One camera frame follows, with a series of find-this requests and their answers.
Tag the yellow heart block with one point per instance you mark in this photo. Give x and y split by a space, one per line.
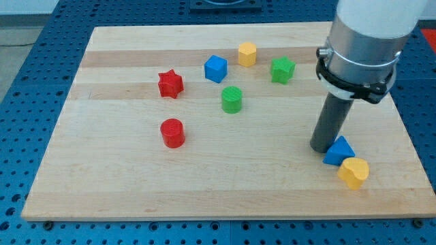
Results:
354 172

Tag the red star block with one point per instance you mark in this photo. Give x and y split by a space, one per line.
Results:
170 84

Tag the red cylinder block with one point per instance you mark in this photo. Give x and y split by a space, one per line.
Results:
172 132

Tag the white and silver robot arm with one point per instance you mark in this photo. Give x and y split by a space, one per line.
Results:
365 42

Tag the green star block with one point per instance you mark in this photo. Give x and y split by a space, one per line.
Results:
282 70

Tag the yellow hexagon block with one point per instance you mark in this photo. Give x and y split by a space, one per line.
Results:
247 54

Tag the green cylinder block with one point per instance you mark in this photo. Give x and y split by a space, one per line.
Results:
231 99

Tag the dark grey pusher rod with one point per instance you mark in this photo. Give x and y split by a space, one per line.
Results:
329 123

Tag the blue cube block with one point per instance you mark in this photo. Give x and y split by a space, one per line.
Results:
216 68

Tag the blue triangle block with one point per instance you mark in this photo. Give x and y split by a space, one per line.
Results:
338 152

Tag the wooden board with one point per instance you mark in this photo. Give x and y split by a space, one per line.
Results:
106 159

